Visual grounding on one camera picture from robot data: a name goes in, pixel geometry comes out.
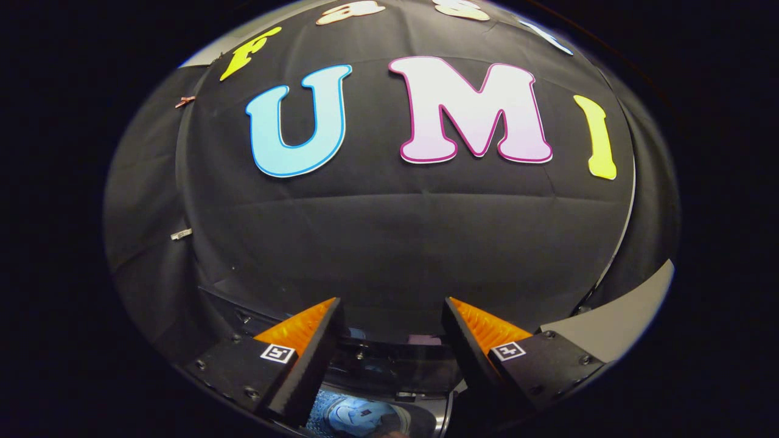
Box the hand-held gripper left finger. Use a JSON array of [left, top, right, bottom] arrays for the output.
[[183, 297, 346, 428]]

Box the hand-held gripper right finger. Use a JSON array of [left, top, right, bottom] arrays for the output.
[[440, 297, 607, 427]]

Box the light blue shirt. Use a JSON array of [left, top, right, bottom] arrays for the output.
[[323, 395, 414, 436]]

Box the grey washing machine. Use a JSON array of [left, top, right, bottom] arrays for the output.
[[198, 260, 675, 438]]

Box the black backdrop cloth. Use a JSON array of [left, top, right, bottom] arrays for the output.
[[102, 0, 681, 366]]

